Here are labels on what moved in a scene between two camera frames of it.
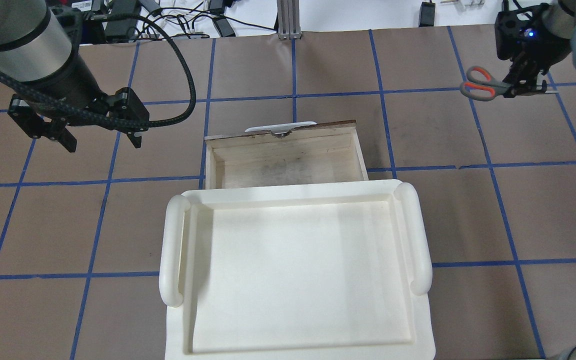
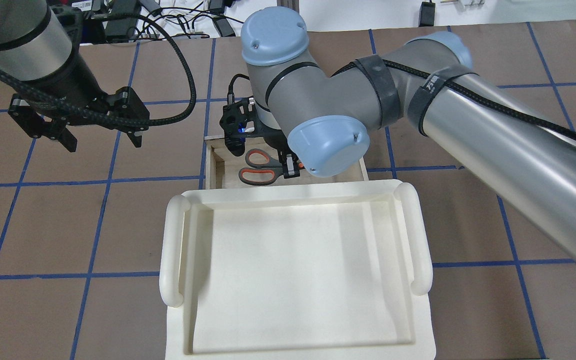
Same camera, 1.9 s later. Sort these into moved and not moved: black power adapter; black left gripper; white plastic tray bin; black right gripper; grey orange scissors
Moved: black right gripper; grey orange scissors
Not moved: black left gripper; black power adapter; white plastic tray bin
